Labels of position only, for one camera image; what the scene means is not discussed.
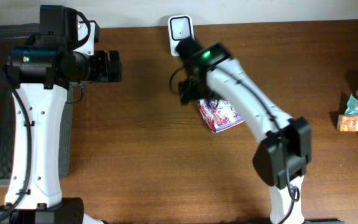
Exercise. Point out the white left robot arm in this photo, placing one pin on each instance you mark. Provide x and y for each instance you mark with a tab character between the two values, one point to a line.
40	78

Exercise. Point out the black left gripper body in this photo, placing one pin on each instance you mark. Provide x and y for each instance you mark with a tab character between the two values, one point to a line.
98	63

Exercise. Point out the white barcode scanner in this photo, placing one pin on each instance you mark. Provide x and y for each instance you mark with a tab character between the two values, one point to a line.
179	27

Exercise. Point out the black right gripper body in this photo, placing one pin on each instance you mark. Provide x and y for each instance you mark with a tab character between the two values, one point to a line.
196	87

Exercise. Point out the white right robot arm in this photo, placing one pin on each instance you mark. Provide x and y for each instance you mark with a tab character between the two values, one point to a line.
284	149

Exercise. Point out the orange tissue pack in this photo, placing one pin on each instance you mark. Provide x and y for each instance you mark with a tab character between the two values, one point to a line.
347	123

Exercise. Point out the red purple tissue pack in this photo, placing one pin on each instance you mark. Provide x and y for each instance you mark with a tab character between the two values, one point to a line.
219	115

